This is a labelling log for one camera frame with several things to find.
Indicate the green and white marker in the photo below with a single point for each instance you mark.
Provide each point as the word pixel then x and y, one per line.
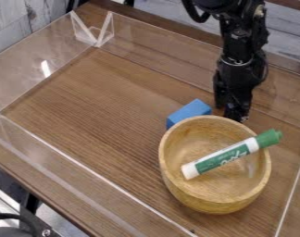
pixel 231 153

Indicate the black metal bracket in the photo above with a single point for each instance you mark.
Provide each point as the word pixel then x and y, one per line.
pixel 44 229

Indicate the light wooden bowl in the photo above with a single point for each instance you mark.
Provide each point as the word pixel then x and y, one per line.
pixel 228 188

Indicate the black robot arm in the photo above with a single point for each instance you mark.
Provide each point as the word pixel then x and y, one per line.
pixel 243 25

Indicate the clear acrylic tray wall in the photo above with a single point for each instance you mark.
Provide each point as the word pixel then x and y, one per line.
pixel 88 88

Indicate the blue foam block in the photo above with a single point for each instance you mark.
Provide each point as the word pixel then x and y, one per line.
pixel 195 108

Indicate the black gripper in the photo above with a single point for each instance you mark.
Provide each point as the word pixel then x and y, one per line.
pixel 233 83

